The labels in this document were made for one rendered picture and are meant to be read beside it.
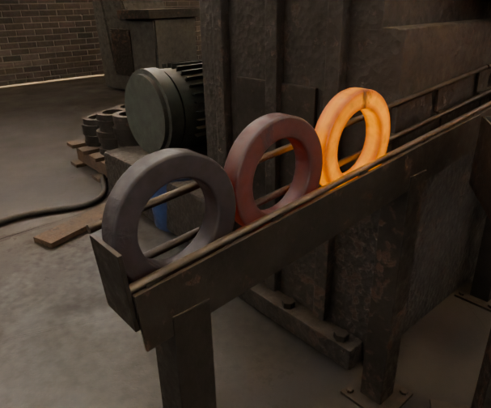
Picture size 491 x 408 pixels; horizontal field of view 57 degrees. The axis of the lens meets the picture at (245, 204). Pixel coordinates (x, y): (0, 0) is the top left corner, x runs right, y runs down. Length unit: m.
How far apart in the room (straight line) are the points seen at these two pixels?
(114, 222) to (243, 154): 0.20
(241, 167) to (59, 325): 1.10
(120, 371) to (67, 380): 0.14
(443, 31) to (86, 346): 1.26
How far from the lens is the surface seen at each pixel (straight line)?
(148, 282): 0.55
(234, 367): 1.34
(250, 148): 0.61
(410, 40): 1.04
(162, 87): 1.92
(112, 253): 0.53
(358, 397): 1.28
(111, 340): 1.49
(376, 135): 0.85
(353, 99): 0.76
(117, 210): 0.52
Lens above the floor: 0.92
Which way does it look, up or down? 24 degrees down
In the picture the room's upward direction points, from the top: 1 degrees counter-clockwise
